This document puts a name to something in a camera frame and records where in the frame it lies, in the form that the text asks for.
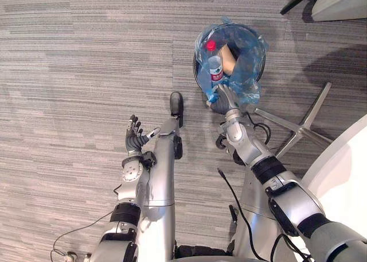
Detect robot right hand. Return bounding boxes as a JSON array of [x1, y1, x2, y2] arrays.
[[210, 84, 245, 115]]

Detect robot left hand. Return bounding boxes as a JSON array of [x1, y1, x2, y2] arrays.
[[124, 114, 162, 158]]

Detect blue plastic trash bag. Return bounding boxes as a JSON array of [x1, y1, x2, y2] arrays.
[[194, 16, 270, 107]]

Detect small black trash bin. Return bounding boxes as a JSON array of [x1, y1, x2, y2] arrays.
[[192, 23, 268, 102]]

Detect clear bottle with red cap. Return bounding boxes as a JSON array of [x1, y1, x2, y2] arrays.
[[205, 40, 225, 87]]

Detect brown paper cup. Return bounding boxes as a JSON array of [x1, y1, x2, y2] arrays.
[[220, 44, 240, 75]]

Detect silver robot left leg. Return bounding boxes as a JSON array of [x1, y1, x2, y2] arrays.
[[134, 114, 185, 262]]

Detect silver robot leg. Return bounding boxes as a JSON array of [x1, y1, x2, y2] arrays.
[[228, 163, 296, 262], [134, 114, 185, 262]]

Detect dark robot left foot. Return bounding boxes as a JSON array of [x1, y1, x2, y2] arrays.
[[169, 91, 185, 119]]

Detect silver metal table base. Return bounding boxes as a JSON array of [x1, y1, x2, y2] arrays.
[[248, 81, 335, 160]]

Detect silver robot right leg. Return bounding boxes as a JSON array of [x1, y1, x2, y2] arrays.
[[228, 163, 296, 262]]

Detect black chair leg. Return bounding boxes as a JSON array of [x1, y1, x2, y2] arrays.
[[279, 0, 314, 16]]

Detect white round table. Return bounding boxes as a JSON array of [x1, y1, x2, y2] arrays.
[[299, 112, 367, 240]]

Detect light grey chair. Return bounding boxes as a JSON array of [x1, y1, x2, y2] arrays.
[[310, 0, 367, 22]]

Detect thick black cable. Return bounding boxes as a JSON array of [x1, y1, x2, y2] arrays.
[[216, 167, 269, 262]]

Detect thin black cable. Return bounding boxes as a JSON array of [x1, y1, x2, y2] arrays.
[[49, 209, 116, 259]]

